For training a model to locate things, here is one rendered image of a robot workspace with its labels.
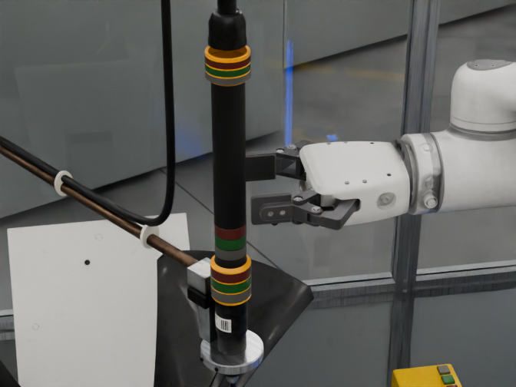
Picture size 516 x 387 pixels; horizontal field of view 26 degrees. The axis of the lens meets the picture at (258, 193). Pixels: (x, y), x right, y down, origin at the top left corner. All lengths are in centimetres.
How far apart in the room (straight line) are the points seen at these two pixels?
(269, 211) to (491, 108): 24
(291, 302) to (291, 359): 82
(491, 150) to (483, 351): 120
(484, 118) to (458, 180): 7
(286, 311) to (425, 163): 34
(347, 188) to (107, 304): 62
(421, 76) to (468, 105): 80
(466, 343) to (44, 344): 97
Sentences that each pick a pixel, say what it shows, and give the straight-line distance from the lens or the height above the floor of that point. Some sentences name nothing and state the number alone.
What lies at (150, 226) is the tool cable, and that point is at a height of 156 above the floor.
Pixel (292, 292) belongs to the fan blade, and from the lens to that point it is 139.
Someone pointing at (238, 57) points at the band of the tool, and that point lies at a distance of 105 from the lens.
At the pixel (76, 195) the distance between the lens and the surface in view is 137.
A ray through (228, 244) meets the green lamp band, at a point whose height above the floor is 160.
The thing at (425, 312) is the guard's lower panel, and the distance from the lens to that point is 221.
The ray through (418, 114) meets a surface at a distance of 198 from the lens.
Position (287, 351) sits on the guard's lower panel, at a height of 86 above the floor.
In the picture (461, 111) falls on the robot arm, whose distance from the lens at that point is 115.
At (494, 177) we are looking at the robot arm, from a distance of 116.
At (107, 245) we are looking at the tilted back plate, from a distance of 164.
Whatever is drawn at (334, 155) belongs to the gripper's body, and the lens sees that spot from 115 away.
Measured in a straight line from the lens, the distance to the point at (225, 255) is 116.
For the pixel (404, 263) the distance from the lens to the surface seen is 212.
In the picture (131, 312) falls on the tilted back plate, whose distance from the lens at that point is 164.
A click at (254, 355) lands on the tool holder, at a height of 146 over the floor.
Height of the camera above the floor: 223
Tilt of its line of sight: 31 degrees down
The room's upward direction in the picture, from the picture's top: straight up
